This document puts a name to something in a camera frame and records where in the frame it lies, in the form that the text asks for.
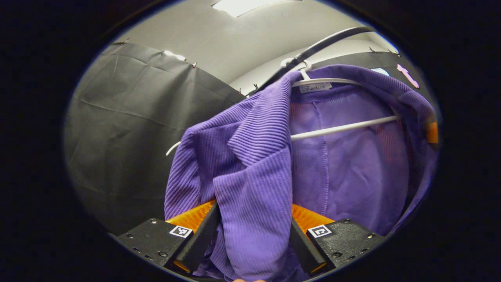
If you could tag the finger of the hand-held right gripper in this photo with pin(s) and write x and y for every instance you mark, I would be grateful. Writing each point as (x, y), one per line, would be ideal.
(432, 133)

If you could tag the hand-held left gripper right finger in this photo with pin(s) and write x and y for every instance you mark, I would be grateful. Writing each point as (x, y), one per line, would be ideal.
(303, 250)

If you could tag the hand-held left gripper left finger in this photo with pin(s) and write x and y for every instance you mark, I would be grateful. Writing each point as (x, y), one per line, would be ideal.
(199, 239)

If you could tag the white plastic hanger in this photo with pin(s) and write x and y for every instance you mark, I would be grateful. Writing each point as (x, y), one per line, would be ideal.
(173, 148)
(344, 127)

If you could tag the black clothes rack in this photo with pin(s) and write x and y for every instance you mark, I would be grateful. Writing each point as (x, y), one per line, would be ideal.
(325, 42)

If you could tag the black backdrop cloth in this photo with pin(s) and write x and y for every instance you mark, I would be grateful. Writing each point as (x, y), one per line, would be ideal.
(117, 137)

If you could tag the ceiling light panel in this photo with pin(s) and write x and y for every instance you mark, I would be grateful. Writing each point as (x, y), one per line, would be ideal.
(175, 55)
(242, 6)

